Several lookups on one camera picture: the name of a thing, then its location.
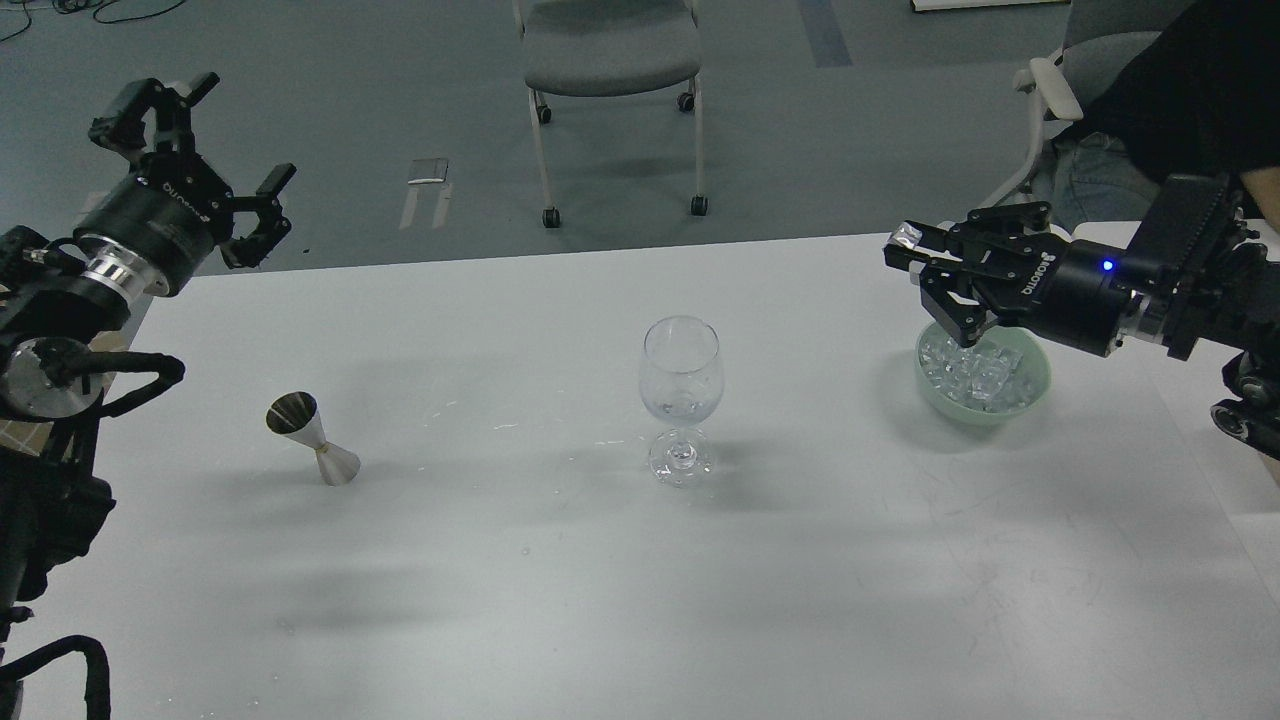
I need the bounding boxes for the steel double jigger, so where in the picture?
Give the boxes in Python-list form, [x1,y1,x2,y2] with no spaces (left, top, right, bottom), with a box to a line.
[264,391,362,486]

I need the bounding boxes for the clear ice cube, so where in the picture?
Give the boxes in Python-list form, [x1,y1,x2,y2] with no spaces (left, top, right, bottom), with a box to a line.
[890,222,925,252]

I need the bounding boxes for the green bowl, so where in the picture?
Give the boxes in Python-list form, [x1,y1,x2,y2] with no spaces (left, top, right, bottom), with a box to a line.
[913,322,1052,427]

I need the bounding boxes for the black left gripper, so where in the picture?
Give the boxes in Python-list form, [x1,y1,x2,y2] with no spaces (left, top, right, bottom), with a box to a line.
[73,72,297,299]

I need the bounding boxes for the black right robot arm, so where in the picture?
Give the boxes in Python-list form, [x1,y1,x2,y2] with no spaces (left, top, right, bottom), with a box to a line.
[883,176,1279,457]

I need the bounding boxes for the grey office chair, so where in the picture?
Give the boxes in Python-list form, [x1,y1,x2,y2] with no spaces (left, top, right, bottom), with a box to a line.
[511,1,709,229]

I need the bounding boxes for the clear wine glass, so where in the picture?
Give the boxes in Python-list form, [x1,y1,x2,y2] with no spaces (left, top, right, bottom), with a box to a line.
[637,315,724,488]

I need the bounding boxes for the white office chair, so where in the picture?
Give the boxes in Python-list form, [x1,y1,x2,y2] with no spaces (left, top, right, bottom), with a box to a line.
[980,1,1190,208]

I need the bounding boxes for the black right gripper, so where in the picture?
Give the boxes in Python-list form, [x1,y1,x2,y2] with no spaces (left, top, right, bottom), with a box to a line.
[883,202,1132,357]

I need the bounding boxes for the black floor cables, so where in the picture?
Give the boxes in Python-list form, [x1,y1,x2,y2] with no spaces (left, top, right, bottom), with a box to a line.
[0,0,188,44]

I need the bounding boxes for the person in black shirt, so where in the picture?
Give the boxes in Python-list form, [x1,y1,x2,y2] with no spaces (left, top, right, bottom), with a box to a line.
[1036,1,1279,231]

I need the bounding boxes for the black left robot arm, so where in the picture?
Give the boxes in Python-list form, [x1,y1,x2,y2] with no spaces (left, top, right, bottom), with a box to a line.
[1,73,296,635]

